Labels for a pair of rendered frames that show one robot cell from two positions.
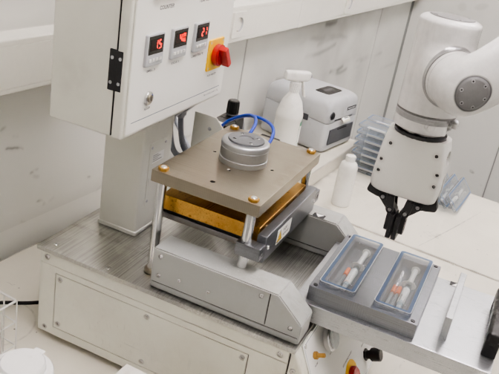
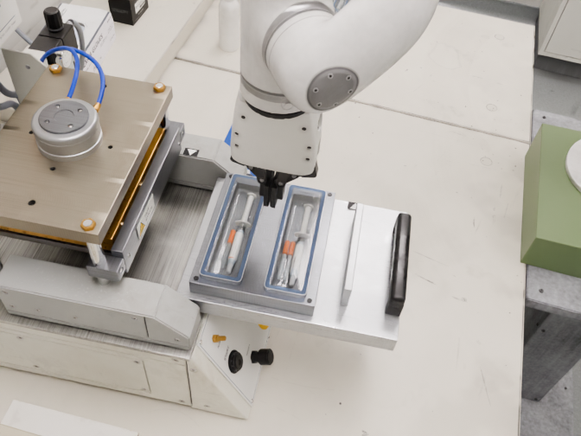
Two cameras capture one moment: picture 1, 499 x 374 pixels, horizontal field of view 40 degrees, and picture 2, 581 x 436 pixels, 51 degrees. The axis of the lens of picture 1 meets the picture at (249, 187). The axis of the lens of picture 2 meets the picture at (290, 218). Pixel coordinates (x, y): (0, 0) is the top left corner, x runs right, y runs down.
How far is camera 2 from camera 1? 0.48 m
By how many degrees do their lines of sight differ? 29
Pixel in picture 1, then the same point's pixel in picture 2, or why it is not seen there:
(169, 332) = (52, 348)
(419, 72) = (256, 42)
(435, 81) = (278, 73)
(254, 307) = (131, 326)
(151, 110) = not seen: outside the picture
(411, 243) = not seen: hidden behind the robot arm
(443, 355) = (347, 330)
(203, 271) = (60, 302)
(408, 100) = (251, 73)
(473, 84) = (330, 79)
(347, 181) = (231, 24)
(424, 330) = (324, 296)
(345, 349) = not seen: hidden behind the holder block
